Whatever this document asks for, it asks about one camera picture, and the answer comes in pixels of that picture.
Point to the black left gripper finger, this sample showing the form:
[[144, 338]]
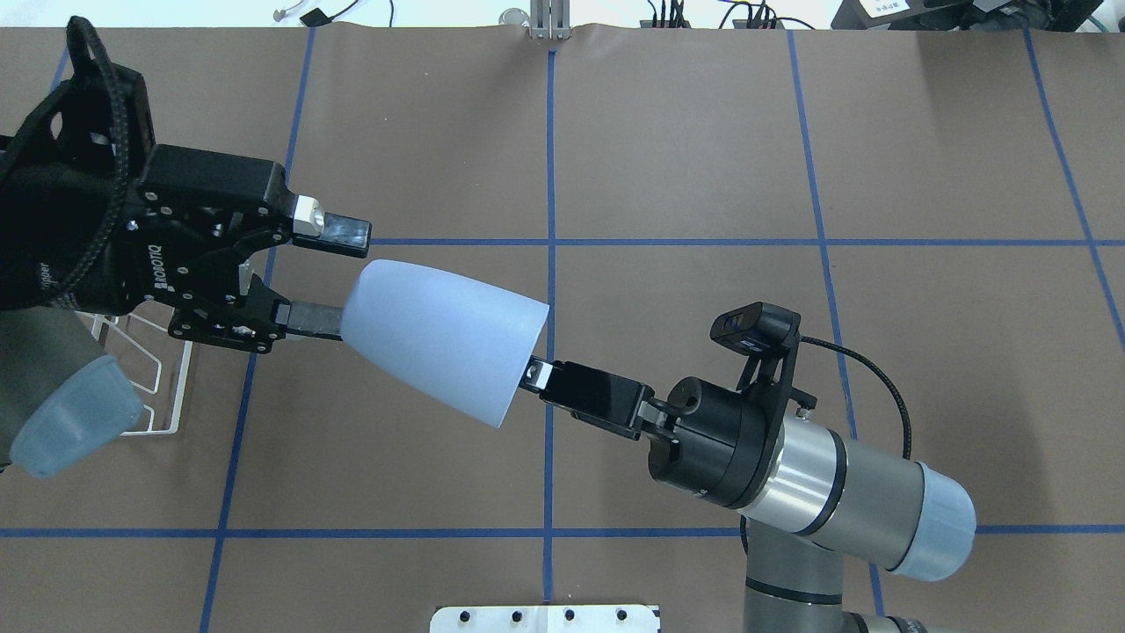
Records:
[[253, 322], [249, 225]]

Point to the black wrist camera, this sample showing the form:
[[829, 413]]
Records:
[[767, 336], [70, 155]]

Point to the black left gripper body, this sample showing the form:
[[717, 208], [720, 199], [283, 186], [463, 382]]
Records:
[[48, 251]]

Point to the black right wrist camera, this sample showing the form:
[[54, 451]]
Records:
[[767, 336]]

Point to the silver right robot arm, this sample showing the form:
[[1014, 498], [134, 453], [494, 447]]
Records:
[[810, 496]]

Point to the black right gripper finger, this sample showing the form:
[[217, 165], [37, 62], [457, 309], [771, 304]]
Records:
[[603, 400]]

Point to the light blue plastic cup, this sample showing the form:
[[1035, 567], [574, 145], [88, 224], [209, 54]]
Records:
[[462, 342]]

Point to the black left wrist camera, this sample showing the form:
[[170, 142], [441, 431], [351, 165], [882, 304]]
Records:
[[70, 155]]

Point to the white wire cup holder rack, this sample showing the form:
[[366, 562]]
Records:
[[156, 364]]

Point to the aluminium frame post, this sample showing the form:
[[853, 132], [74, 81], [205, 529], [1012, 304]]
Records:
[[549, 20]]

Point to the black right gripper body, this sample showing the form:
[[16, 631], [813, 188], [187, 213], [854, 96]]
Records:
[[707, 444]]

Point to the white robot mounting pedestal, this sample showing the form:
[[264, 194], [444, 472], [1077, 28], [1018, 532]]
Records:
[[548, 618]]

